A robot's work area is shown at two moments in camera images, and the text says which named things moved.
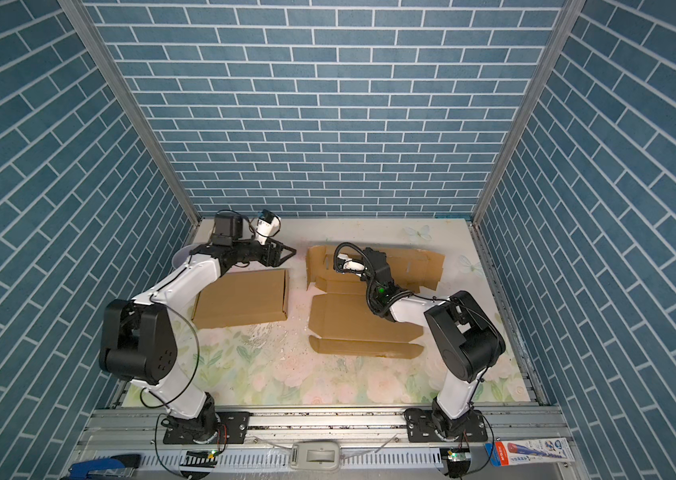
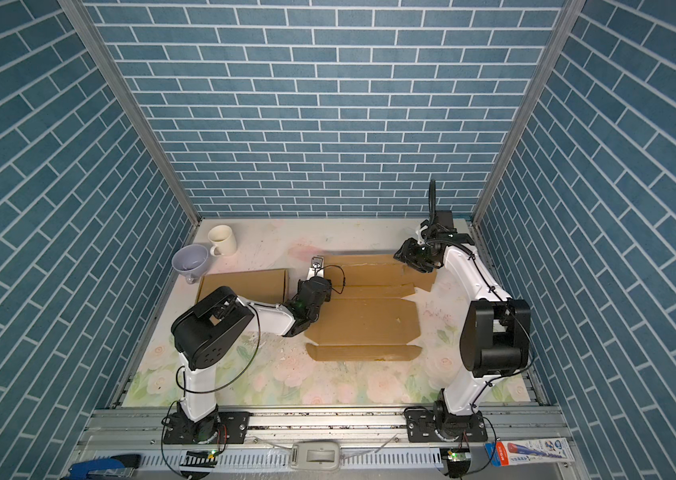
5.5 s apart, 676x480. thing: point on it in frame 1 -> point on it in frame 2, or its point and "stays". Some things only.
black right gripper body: x=368 y=256 -> x=419 y=256
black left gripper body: x=250 y=250 -> x=325 y=281
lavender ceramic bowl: x=181 y=256 stays
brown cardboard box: x=342 y=318 stays
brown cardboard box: x=241 y=298 stays
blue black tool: x=122 y=465 stays
